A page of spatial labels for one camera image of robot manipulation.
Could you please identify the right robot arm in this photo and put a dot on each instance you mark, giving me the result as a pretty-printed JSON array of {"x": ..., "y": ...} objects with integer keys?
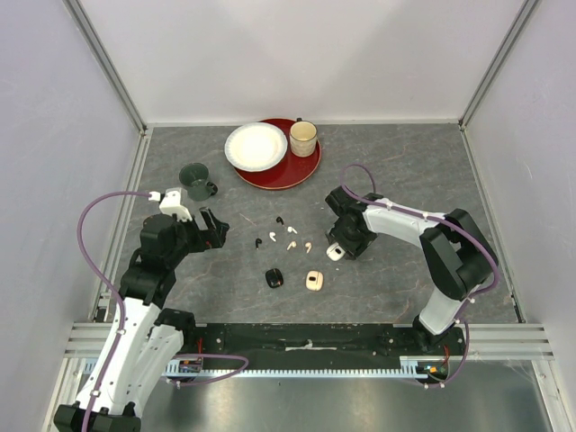
[{"x": 458, "y": 257}]

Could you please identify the white earbud charging case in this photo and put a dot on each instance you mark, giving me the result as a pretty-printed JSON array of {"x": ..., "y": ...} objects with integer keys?
[{"x": 335, "y": 252}]

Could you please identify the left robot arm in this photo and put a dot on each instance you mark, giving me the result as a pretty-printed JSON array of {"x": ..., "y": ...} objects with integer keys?
[{"x": 144, "y": 335}]

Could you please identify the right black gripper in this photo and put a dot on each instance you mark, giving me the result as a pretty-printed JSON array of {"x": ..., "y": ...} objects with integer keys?
[{"x": 353, "y": 248}]

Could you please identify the slotted cable duct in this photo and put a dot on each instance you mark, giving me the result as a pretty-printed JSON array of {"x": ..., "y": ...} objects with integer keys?
[{"x": 407, "y": 369}]

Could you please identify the white paper plate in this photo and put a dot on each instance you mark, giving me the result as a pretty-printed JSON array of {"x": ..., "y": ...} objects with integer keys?
[{"x": 255, "y": 147}]

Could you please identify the dark green mug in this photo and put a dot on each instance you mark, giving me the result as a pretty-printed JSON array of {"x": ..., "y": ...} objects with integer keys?
[{"x": 195, "y": 179}]

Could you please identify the beige ceramic cup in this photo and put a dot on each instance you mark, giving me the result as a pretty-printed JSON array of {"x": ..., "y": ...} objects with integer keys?
[{"x": 303, "y": 138}]

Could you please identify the pink earbud charging case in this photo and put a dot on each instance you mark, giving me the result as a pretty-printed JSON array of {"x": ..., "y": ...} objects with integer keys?
[{"x": 314, "y": 281}]

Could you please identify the red round tray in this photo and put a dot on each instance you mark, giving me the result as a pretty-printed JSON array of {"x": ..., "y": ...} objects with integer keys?
[{"x": 291, "y": 171}]

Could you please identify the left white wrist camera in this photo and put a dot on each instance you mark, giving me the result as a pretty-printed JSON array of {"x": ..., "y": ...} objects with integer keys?
[{"x": 170, "y": 203}]

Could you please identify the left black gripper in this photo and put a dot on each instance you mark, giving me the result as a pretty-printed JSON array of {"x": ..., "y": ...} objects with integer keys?
[{"x": 211, "y": 238}]

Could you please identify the black earbud charging case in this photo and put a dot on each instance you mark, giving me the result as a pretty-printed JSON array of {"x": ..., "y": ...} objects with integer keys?
[{"x": 274, "y": 278}]

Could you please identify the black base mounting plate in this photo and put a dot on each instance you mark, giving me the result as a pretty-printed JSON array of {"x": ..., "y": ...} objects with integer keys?
[{"x": 319, "y": 347}]

